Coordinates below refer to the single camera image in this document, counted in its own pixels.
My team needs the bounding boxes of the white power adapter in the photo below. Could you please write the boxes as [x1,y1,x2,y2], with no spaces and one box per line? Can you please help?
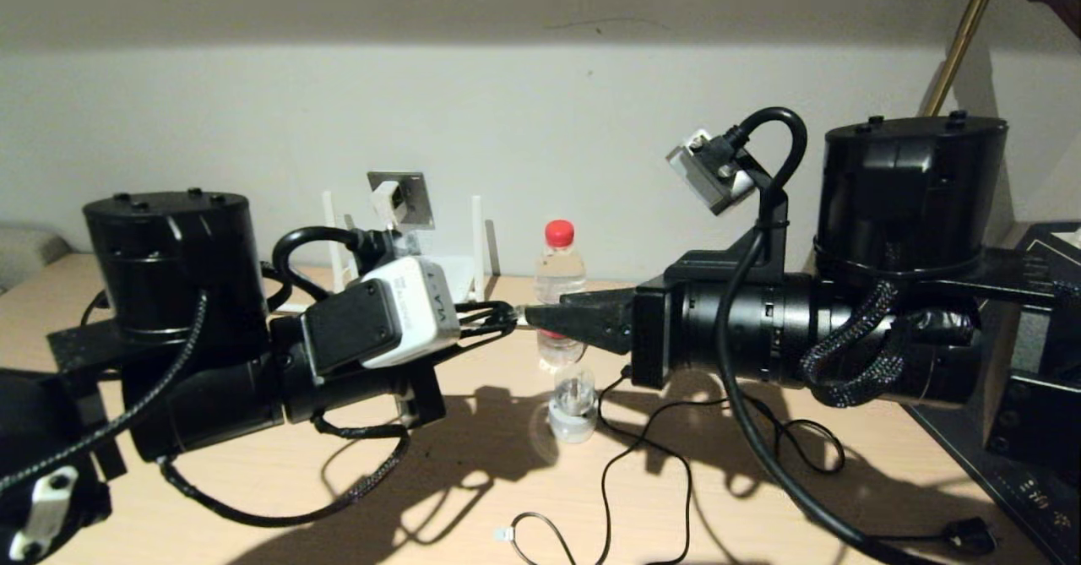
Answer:
[372,181,410,227]

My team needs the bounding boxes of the black two-pin power cable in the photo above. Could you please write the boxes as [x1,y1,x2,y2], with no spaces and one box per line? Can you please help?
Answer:
[743,396,999,556]

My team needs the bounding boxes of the black right camera cable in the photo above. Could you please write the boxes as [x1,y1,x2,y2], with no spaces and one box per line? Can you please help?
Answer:
[714,106,942,565]

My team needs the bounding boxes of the black USB cable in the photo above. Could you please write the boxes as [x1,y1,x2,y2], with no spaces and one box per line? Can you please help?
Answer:
[594,367,788,565]

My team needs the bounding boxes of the grey cushion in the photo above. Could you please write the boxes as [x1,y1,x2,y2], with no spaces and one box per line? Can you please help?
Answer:
[0,225,73,291]

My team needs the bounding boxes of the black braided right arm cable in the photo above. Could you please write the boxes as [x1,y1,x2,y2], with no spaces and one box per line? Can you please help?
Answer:
[797,281,935,408]

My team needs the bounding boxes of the grey wall socket plate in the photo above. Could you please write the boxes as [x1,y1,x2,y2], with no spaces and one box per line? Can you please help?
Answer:
[367,172,434,230]

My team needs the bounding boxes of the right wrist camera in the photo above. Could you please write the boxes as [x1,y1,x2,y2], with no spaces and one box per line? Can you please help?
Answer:
[665,128,758,216]

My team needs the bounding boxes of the red capped water bottle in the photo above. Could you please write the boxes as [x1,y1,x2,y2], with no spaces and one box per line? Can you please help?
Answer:
[534,220,587,369]

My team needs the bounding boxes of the white charger plug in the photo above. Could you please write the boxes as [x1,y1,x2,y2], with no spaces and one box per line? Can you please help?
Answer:
[301,256,462,378]

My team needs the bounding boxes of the black cable with white tip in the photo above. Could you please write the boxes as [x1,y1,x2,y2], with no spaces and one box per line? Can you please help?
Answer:
[494,510,584,565]

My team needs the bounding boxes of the white router with antennas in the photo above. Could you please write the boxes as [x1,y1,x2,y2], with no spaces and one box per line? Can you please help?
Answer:
[322,192,486,297]

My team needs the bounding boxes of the clear dome grey base gadget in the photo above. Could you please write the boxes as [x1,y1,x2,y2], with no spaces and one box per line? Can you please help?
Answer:
[548,364,600,443]

